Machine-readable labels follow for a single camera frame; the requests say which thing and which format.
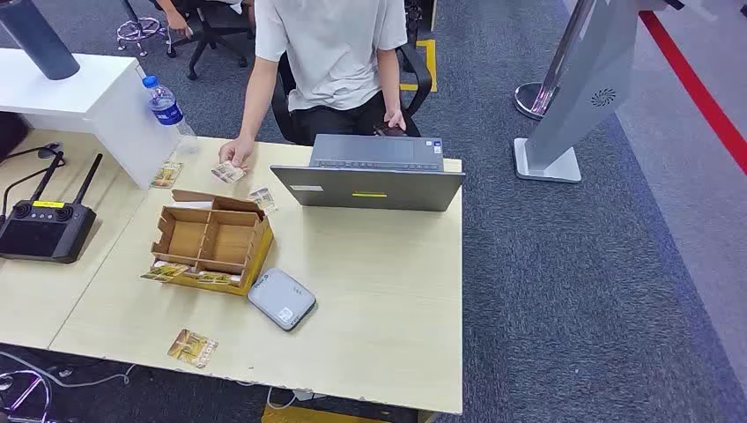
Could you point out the person's right hand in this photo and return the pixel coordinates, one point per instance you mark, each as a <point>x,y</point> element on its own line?
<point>236,153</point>

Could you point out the person's left hand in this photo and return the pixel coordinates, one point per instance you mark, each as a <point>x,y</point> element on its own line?
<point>395,118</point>

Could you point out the black smartphone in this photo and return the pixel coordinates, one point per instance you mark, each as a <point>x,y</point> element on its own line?
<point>388,131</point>

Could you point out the cardboard card organizer box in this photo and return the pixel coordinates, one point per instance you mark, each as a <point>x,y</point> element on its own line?
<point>227,239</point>

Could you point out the person's left forearm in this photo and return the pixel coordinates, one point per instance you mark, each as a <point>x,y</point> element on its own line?
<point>389,82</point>

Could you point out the person's right forearm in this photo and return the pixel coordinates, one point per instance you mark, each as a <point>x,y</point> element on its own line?
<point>252,108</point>

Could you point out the white card stack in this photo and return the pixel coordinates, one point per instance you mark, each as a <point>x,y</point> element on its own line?
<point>192,205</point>

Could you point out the person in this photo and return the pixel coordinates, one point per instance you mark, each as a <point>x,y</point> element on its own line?
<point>175,20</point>
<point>332,52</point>

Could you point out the grey card reader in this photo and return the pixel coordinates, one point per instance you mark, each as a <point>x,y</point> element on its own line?
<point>281,299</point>

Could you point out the black office chair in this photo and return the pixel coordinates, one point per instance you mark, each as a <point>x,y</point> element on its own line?
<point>420,76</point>
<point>216,29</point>

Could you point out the grey laptop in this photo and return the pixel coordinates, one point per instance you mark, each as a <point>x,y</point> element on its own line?
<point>373,189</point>

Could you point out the clear water bottle blue label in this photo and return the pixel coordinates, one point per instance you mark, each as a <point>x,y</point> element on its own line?
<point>166,108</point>

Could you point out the chrome stool base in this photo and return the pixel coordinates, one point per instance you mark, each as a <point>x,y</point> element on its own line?
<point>140,29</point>

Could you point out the white cabinet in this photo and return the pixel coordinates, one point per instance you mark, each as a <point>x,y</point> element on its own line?
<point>70,87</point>

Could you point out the silver kiosk stand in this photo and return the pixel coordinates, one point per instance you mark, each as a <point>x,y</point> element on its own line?
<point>589,76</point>

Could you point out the black remote controller with antennas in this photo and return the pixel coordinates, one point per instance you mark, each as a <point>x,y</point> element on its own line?
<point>41,233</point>

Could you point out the dark grey cylinder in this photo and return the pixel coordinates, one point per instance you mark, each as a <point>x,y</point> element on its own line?
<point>41,41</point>

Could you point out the yellow box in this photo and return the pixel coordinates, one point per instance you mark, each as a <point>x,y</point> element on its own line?
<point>303,415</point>

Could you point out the chrome stanchion post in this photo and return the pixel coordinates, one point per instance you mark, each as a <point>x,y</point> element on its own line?
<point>540,96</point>

